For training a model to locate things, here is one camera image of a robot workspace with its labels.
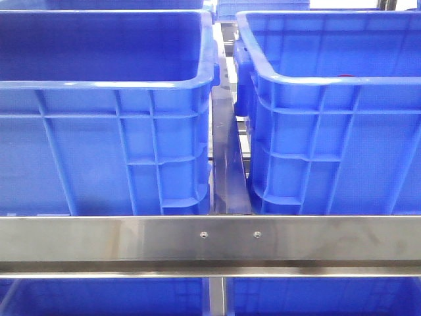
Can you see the blue bin with buttons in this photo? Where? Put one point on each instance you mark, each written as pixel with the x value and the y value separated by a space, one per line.
pixel 106 112

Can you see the blue bin right side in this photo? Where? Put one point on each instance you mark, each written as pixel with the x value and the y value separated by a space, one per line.
pixel 323 144

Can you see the lower right blue bin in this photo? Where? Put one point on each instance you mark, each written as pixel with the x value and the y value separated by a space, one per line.
pixel 324 296

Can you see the lower left blue bin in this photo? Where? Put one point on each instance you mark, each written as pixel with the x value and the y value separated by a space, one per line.
pixel 107 296

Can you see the blue bin behind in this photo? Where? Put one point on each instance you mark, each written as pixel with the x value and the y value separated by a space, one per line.
pixel 106 5

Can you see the steel rack front rail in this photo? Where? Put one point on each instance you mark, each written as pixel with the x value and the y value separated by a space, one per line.
pixel 210 246

